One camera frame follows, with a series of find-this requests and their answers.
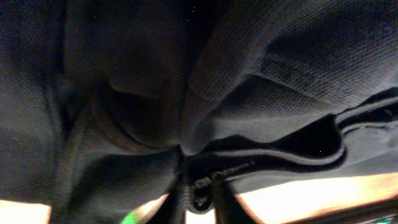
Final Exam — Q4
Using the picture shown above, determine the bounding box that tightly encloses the black t-shirt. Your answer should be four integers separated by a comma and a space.
1, 0, 397, 223

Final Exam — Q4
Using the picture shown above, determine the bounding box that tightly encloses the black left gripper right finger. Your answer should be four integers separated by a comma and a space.
211, 174, 256, 224

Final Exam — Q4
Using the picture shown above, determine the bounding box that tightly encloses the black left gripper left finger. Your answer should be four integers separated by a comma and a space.
147, 176, 186, 224

